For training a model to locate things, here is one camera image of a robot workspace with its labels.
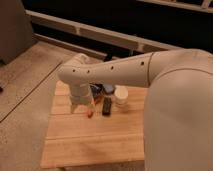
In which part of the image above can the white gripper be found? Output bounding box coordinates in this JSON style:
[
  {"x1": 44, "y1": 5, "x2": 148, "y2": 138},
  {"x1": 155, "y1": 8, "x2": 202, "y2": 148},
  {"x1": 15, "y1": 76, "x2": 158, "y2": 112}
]
[{"x1": 69, "y1": 84, "x2": 92, "y2": 114}]

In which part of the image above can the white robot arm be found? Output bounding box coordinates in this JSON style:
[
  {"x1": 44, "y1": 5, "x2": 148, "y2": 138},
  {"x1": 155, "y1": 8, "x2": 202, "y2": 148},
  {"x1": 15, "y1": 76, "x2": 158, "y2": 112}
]
[{"x1": 58, "y1": 49, "x2": 213, "y2": 171}]

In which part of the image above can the white ceramic cup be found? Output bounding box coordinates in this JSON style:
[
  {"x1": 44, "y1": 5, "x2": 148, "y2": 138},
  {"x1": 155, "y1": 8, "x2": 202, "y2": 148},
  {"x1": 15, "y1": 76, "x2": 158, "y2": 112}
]
[{"x1": 114, "y1": 86, "x2": 128, "y2": 105}]

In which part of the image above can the dark blue bowl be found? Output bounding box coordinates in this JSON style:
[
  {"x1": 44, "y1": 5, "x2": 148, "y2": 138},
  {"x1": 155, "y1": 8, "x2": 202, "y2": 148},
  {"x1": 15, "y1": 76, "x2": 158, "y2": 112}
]
[{"x1": 90, "y1": 84, "x2": 115, "y2": 95}]

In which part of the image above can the black rectangular block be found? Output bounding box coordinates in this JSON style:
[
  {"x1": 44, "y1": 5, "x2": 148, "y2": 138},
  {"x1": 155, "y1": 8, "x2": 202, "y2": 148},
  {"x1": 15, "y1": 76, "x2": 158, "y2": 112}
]
[{"x1": 102, "y1": 97, "x2": 112, "y2": 116}]

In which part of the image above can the wooden table top board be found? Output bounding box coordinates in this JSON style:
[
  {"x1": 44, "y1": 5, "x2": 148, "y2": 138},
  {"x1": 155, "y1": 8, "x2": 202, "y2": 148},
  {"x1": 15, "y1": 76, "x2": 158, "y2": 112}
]
[{"x1": 41, "y1": 82, "x2": 147, "y2": 168}]

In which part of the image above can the grey cabinet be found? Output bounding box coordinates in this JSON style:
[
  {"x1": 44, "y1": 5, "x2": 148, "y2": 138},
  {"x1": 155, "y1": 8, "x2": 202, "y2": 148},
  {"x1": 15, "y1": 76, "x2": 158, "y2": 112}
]
[{"x1": 0, "y1": 0, "x2": 36, "y2": 64}]

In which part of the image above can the orange handled tool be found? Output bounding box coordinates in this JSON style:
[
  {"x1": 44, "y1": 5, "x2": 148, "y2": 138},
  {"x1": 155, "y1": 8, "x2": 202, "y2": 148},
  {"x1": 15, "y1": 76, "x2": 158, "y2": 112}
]
[{"x1": 87, "y1": 97, "x2": 101, "y2": 118}]

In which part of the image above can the white shelf rail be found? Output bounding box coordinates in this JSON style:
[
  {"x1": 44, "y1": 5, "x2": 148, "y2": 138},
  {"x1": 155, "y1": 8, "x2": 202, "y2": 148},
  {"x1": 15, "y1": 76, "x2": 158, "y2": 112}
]
[{"x1": 26, "y1": 10, "x2": 178, "y2": 53}]

